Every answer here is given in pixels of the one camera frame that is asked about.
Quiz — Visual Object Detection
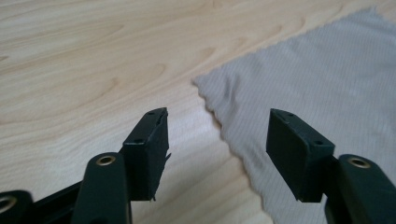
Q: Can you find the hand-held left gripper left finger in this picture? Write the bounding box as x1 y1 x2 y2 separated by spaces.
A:
119 106 172 202

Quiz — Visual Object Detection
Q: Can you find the beige cloth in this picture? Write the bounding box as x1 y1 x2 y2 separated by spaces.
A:
191 6 396 224

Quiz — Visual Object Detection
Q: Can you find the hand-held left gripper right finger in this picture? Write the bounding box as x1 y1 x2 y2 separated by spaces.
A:
265 107 337 203

